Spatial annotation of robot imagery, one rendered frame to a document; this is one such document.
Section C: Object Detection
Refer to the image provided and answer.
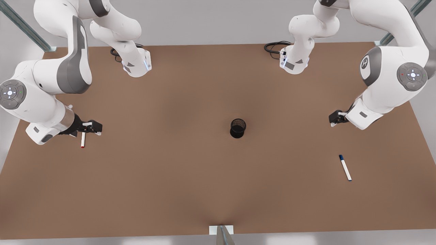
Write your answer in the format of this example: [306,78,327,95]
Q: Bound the white marker with blue cap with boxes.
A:
[339,154,353,181]

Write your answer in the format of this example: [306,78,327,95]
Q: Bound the black mesh pen cup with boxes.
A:
[230,118,247,139]

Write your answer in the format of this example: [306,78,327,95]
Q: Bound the black cable loop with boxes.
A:
[110,44,144,63]
[264,41,293,60]

